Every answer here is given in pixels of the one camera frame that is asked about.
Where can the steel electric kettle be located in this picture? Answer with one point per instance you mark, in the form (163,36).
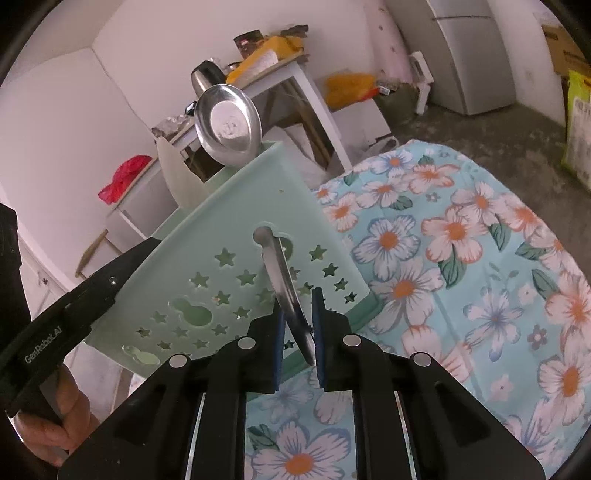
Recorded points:
(205,78)

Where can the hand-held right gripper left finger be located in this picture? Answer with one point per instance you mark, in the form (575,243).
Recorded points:
(277,350)

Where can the brown cardboard box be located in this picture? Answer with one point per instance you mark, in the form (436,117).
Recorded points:
(568,50)

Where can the person's left hand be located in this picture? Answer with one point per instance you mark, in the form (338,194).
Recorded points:
(55,429)

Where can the grey refrigerator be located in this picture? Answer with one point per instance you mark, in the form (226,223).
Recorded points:
(471,60)

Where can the white and green rice bag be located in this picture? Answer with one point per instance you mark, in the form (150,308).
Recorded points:
(579,124)

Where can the wooden chair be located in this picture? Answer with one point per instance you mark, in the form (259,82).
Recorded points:
(90,254)

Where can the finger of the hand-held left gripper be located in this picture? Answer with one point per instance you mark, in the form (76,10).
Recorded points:
(115,277)

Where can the red plastic bag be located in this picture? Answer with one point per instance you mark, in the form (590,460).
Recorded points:
(124,180)

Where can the pink rolled mat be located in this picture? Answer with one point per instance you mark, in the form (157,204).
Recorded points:
(385,37)

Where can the white box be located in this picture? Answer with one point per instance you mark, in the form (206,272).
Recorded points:
(360,124)

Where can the white door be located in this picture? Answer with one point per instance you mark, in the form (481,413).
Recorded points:
(51,295)

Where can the small brown carton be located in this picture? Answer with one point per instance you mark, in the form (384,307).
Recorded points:
(247,44)

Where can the blue floral blanket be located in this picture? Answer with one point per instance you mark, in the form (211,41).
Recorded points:
(461,300)

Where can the cream plastic spoon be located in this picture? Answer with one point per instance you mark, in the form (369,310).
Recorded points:
(178,175)

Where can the white plastic device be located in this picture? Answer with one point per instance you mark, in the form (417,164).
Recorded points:
(422,87)

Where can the green plastic utensil holder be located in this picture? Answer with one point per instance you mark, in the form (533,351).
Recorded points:
(207,221)

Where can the white side table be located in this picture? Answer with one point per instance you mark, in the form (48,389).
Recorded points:
(318,110)

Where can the yellow bag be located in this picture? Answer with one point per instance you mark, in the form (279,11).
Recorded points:
(268,55)

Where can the metal spoon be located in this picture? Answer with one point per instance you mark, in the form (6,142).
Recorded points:
(226,124)

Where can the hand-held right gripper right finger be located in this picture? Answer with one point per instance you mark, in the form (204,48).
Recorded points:
(318,341)

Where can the orange plastic bag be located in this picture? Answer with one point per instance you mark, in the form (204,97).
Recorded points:
(346,87)

